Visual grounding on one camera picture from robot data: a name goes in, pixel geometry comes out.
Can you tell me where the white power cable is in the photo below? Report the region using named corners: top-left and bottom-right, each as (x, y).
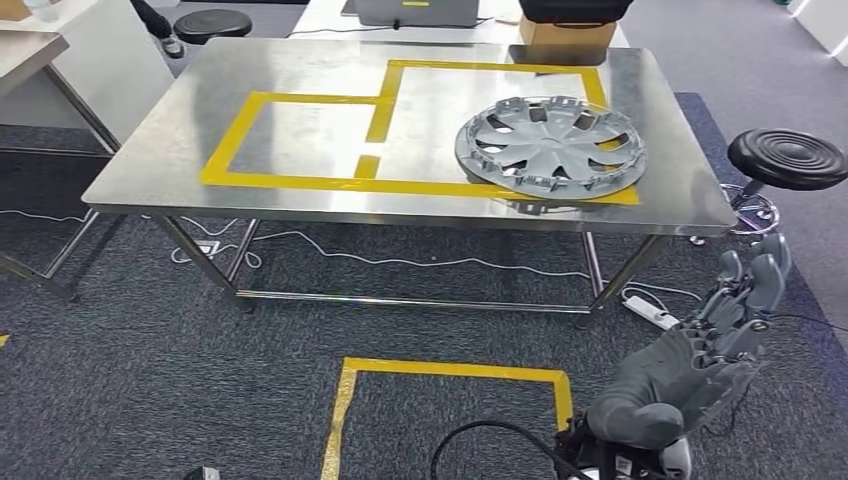
top-left (170, 217), bottom-right (704, 307)

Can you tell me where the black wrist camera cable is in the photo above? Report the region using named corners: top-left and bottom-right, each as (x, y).
top-left (430, 420), bottom-right (591, 480)

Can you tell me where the thin black controller cable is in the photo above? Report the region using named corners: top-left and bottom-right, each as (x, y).
top-left (768, 312), bottom-right (848, 336)

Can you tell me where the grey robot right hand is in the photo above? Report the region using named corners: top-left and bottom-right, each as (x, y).
top-left (586, 233), bottom-right (793, 452)

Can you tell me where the stainless steel side table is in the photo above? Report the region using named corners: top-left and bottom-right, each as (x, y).
top-left (0, 29), bottom-right (127, 305)

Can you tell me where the white power strip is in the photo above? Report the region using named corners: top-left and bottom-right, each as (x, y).
top-left (621, 294), bottom-right (680, 331)

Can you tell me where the black ribbed-seat stool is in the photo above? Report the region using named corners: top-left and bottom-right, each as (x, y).
top-left (688, 127), bottom-right (848, 248)

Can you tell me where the black round stool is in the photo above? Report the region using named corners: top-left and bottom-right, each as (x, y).
top-left (173, 8), bottom-right (254, 46)

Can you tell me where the grey laptop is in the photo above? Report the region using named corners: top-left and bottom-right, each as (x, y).
top-left (341, 0), bottom-right (482, 29)

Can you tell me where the white desk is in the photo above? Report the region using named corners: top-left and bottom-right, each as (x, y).
top-left (288, 0), bottom-right (631, 49)

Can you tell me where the silver wheel hubcap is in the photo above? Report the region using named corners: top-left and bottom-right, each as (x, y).
top-left (454, 95), bottom-right (649, 202)

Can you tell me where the person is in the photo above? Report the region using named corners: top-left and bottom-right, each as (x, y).
top-left (129, 0), bottom-right (187, 61)

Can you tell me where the thin white cable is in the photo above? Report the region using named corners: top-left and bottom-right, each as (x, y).
top-left (0, 209), bottom-right (91, 225)

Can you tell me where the stainless steel workbench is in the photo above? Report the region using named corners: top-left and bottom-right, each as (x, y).
top-left (80, 36), bottom-right (738, 316)

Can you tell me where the black carry case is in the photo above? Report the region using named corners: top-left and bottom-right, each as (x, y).
top-left (517, 0), bottom-right (635, 26)

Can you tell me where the black laptop cable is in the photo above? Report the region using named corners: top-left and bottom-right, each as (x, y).
top-left (284, 19), bottom-right (405, 38)

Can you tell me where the white table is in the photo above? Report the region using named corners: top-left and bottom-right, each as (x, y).
top-left (0, 0), bottom-right (177, 144)

